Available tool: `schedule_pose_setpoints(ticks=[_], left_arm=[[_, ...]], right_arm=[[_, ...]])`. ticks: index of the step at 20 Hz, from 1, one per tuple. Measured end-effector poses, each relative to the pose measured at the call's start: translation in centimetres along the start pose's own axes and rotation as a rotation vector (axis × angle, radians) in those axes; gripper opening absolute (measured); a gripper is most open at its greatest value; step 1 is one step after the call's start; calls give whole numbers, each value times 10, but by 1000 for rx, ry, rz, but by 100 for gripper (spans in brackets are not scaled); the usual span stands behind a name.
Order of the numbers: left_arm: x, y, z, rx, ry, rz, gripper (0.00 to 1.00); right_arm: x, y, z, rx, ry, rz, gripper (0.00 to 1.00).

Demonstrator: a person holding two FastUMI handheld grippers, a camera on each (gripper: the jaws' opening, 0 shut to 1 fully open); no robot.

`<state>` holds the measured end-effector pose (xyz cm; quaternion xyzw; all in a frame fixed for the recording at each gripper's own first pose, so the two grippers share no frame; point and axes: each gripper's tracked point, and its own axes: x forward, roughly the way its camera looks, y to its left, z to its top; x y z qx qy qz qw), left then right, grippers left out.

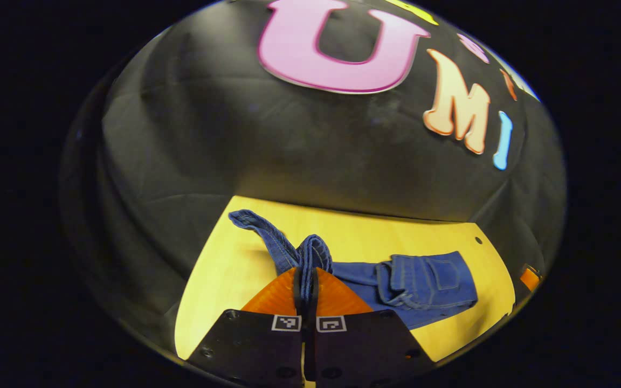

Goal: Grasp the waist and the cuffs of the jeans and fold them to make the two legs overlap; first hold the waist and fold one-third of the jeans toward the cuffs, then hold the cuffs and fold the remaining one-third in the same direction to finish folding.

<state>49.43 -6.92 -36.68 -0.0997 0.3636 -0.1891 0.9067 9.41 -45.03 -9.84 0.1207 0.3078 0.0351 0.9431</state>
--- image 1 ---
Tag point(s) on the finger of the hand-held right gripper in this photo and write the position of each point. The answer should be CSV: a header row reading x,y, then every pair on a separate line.
x,y
530,279

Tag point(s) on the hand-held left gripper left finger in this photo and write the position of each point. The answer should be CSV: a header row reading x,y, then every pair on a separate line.
x,y
296,302

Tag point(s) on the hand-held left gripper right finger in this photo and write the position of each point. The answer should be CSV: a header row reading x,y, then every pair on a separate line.
x,y
315,302

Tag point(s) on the blue denim jeans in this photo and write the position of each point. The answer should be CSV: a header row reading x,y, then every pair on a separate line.
x,y
423,285

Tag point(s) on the black backdrop cloth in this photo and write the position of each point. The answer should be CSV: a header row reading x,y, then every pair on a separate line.
x,y
289,151

